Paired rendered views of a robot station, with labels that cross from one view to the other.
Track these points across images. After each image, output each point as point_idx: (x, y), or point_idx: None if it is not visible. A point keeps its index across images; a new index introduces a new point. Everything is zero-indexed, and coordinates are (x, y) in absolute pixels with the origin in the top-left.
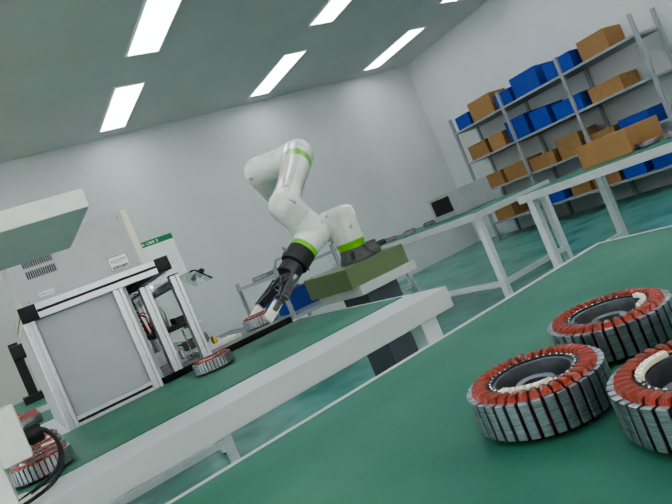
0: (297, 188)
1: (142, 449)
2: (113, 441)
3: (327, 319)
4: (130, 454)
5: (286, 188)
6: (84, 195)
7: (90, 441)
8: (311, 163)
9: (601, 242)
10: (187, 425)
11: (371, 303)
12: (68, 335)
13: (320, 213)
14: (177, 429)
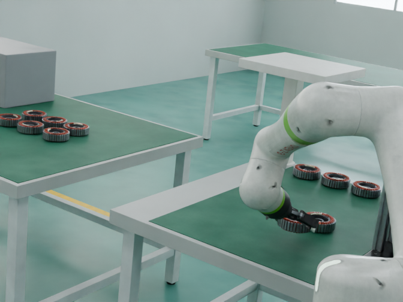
0: (262, 135)
1: (235, 167)
2: (283, 180)
3: (230, 238)
4: (240, 167)
5: (265, 127)
6: (238, 62)
7: (322, 189)
8: (290, 127)
9: (15, 184)
10: (223, 171)
11: (184, 233)
12: None
13: (385, 258)
14: (228, 171)
